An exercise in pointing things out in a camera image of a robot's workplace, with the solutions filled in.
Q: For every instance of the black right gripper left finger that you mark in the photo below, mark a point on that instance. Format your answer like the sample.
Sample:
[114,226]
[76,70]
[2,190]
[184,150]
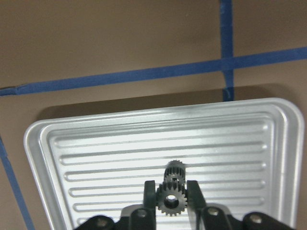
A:
[149,195]

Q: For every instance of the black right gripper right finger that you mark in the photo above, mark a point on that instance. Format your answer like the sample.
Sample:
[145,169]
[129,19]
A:
[196,200]

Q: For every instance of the black bearing gear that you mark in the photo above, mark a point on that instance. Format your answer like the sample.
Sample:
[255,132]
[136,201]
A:
[171,198]

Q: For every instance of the silver ribbed metal tray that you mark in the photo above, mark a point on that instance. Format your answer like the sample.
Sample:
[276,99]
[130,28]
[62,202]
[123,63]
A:
[245,155]

